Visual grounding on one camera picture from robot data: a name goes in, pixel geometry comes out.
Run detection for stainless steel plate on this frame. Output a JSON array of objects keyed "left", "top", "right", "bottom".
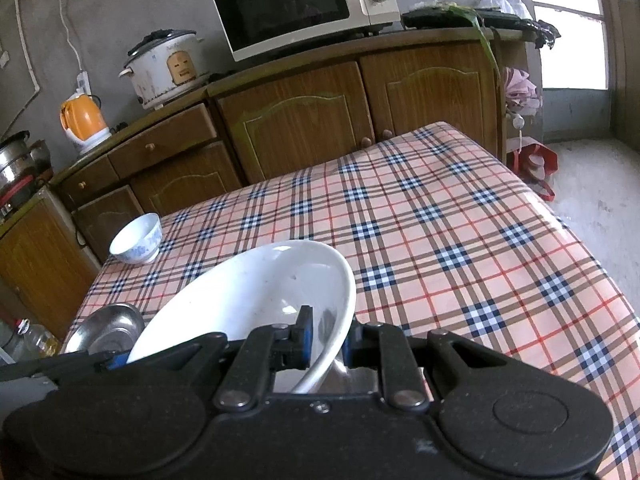
[{"left": 64, "top": 302, "right": 147, "bottom": 357}]

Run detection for black flat tray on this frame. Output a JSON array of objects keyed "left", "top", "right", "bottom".
[{"left": 401, "top": 6, "right": 560, "bottom": 51}]

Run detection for arched wooden cabinet door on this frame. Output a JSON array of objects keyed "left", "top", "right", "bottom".
[
  {"left": 217, "top": 61, "right": 373, "bottom": 183},
  {"left": 72, "top": 185, "right": 146, "bottom": 261},
  {"left": 130, "top": 141, "right": 244, "bottom": 216},
  {"left": 359, "top": 42, "right": 501, "bottom": 158}
]

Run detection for long wooden sideboard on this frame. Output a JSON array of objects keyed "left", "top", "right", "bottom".
[{"left": 50, "top": 27, "right": 531, "bottom": 261}]

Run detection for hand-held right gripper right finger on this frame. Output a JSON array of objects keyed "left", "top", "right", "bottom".
[{"left": 344, "top": 321, "right": 511, "bottom": 409}]

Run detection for white rice cooker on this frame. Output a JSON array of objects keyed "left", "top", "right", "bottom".
[{"left": 119, "top": 30, "right": 211, "bottom": 111}]

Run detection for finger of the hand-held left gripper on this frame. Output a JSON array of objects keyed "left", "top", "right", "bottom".
[{"left": 0, "top": 350, "right": 130, "bottom": 382}]

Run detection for white plastic bag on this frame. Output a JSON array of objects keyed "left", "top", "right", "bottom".
[{"left": 477, "top": 0, "right": 535, "bottom": 21}]

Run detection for wide wooden drawer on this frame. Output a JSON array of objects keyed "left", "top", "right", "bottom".
[{"left": 107, "top": 104, "right": 219, "bottom": 178}]

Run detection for red black induction cooker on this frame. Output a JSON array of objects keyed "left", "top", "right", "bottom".
[{"left": 0, "top": 175, "right": 43, "bottom": 216}]

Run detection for cooking oil bottle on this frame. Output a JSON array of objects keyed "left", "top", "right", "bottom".
[{"left": 17, "top": 317, "right": 60, "bottom": 360}]

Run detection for pink plastic bags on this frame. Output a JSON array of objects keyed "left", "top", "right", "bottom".
[{"left": 502, "top": 66, "right": 543, "bottom": 111}]

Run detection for wooden side cabinet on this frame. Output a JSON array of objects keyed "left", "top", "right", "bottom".
[{"left": 0, "top": 187, "right": 103, "bottom": 341}]

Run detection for plaid tablecloth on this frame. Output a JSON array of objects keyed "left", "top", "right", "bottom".
[{"left": 60, "top": 121, "right": 640, "bottom": 480}]

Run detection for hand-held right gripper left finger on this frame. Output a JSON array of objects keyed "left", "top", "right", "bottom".
[{"left": 125, "top": 305, "right": 315, "bottom": 409}]

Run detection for blue patterned white bowl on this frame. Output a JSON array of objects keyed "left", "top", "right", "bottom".
[{"left": 109, "top": 212, "right": 162, "bottom": 265}]

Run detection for red bag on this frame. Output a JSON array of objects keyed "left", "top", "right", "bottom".
[{"left": 507, "top": 142, "right": 558, "bottom": 203}]

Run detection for green vegetable leaf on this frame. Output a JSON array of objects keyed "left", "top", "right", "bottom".
[{"left": 447, "top": 6, "right": 502, "bottom": 81}]

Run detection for window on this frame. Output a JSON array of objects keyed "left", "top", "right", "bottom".
[{"left": 522, "top": 0, "right": 640, "bottom": 91}]

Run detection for white ceramic bowl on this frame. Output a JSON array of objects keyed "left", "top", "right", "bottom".
[{"left": 126, "top": 240, "right": 357, "bottom": 395}]

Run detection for cream microwave oven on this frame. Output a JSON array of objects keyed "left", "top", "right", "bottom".
[{"left": 209, "top": 0, "right": 402, "bottom": 63}]

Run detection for small steel pot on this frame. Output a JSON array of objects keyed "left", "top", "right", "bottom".
[{"left": 29, "top": 139, "right": 53, "bottom": 171}]

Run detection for small wooden drawer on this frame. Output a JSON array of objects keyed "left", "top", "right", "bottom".
[{"left": 60, "top": 155, "right": 121, "bottom": 208}]

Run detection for orange electric kettle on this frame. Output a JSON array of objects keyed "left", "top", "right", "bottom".
[{"left": 59, "top": 92, "right": 112, "bottom": 155}]

